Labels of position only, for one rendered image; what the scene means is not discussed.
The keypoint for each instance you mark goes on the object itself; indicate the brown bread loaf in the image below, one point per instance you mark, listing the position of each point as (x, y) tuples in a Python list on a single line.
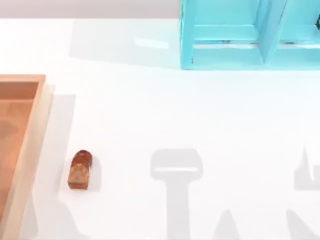
[(80, 172)]

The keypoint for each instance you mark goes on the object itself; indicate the light blue rack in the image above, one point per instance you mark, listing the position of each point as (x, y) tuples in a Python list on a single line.
[(270, 32)]

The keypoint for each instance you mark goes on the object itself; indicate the shallow salmon-coloured box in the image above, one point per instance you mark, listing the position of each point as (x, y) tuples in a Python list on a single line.
[(15, 130)]

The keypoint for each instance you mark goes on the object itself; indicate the small dark object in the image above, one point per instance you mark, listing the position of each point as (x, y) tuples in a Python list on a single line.
[(318, 24)]

